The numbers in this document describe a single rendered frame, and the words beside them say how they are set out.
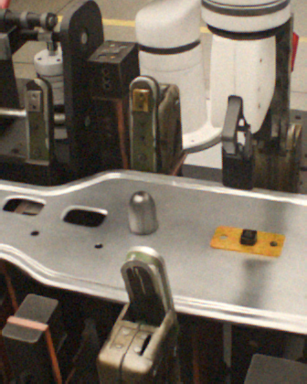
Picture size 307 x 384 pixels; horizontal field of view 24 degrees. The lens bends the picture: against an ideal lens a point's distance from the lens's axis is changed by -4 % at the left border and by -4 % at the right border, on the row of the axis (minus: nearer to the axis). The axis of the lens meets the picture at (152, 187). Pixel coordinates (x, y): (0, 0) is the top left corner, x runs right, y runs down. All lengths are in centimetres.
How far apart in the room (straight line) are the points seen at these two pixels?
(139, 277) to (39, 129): 41
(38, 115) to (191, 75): 42
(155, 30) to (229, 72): 64
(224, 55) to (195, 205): 28
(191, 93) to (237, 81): 70
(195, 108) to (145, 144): 42
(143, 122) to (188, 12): 37
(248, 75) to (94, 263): 29
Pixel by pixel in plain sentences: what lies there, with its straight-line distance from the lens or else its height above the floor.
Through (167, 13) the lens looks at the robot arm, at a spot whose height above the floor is 105.
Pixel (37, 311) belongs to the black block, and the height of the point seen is 99.
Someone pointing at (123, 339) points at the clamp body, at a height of 104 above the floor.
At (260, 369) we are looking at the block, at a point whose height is 98.
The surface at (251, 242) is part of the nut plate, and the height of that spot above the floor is 101.
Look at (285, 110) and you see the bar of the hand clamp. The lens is 90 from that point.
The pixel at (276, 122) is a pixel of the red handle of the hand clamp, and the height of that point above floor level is 107.
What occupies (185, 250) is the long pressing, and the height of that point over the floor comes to 100.
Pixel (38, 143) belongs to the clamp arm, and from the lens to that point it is 104.
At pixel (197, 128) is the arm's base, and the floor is 81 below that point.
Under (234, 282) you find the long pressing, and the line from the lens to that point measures 80.
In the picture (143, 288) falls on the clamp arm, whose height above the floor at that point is 108.
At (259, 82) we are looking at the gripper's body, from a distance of 69.
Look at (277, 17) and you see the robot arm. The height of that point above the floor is 129.
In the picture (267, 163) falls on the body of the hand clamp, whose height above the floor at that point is 102.
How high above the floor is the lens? 155
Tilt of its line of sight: 35 degrees down
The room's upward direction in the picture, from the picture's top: 5 degrees counter-clockwise
